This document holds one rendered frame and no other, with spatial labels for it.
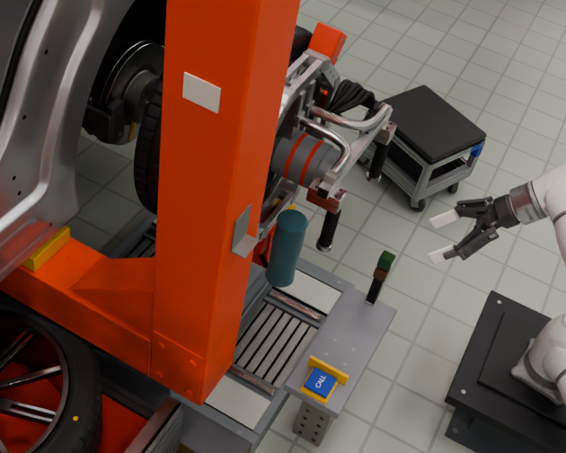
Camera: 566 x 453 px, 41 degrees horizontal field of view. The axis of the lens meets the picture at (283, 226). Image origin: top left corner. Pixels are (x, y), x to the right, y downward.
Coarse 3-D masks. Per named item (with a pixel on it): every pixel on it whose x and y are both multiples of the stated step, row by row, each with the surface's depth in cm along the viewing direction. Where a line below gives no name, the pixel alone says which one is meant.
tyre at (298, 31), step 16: (304, 32) 202; (304, 48) 206; (160, 80) 188; (160, 96) 187; (160, 112) 188; (144, 128) 190; (160, 128) 188; (304, 128) 242; (144, 144) 191; (144, 160) 194; (144, 176) 197; (144, 192) 202
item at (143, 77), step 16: (128, 48) 208; (144, 48) 211; (160, 48) 219; (128, 64) 208; (144, 64) 215; (160, 64) 224; (112, 80) 205; (128, 80) 211; (144, 80) 213; (112, 96) 208; (128, 96) 213; (144, 96) 213; (128, 112) 215; (144, 112) 219; (128, 128) 224
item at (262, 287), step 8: (264, 272) 273; (264, 280) 271; (256, 288) 268; (264, 288) 266; (248, 296) 265; (256, 296) 263; (264, 296) 272; (248, 304) 262; (256, 304) 266; (248, 312) 260; (240, 328) 260
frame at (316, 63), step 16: (304, 64) 199; (320, 64) 198; (288, 80) 193; (304, 80) 191; (320, 80) 219; (336, 80) 219; (288, 96) 186; (320, 96) 227; (272, 192) 234; (288, 192) 235; (272, 224) 228
